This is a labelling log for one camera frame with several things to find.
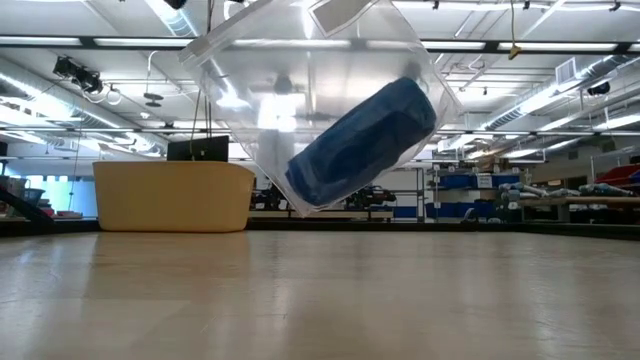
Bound blue elastic bandage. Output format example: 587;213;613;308
284;75;438;209

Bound clear plastic zip bag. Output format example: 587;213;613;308
178;0;464;218

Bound grey fabric roll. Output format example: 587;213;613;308
498;181;581;199
578;182;635;198

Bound background wooden table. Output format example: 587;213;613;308
248;209;395;222

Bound blue storage bin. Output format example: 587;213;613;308
492;172;523;188
438;172;479;190
424;199;496;220
387;205;420;219

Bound grey metal shelf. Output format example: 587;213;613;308
429;167;526;222

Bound yellow plastic bin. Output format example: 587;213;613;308
92;160;256;234

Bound white air vent grille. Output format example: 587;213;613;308
554;56;578;87

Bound black crossbeam with light strips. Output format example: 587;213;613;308
0;33;640;55

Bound wooden workbench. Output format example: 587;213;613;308
517;194;640;225

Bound black hanging cable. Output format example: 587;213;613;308
189;0;215;162

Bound black aluminium rig frame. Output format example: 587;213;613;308
0;217;640;242

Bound yellow hanging tag cord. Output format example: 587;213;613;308
507;0;523;61

